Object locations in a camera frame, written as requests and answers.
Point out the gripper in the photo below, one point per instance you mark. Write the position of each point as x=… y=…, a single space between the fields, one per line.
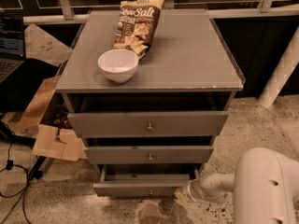
x=189 y=190

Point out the grey bottom drawer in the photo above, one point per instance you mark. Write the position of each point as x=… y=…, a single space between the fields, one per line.
x=144 y=180

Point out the grey drawer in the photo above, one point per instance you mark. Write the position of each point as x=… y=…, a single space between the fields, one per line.
x=147 y=124
x=148 y=154
x=144 y=180

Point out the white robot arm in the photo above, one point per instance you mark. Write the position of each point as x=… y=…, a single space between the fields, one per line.
x=265 y=185

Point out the grey middle drawer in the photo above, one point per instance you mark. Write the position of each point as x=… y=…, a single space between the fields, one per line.
x=148 y=154

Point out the grey wooden drawer cabinet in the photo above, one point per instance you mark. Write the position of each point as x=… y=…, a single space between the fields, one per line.
x=187 y=69

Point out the grey top drawer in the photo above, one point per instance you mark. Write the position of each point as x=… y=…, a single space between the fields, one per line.
x=147 y=124

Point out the white ceramic bowl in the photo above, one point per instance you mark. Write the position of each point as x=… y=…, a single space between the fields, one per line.
x=118 y=65

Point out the sea salt chips bag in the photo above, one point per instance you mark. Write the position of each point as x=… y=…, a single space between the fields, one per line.
x=137 y=23

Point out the brown paper sheet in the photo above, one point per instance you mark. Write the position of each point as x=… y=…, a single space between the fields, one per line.
x=44 y=47

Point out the open laptop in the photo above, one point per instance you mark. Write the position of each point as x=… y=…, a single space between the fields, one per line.
x=12 y=44

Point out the white diagonal post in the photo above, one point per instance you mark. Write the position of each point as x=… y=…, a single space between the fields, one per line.
x=286 y=65

